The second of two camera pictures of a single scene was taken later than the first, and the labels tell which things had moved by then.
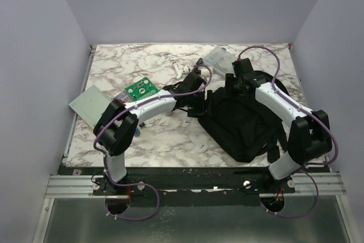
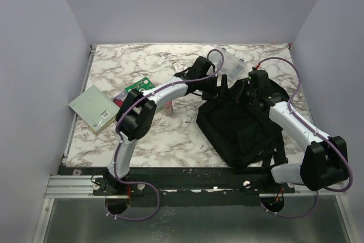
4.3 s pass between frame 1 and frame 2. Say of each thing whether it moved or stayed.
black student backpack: moved
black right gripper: moved
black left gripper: moved
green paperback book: stayed
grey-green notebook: stayed
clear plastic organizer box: stayed
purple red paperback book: stayed
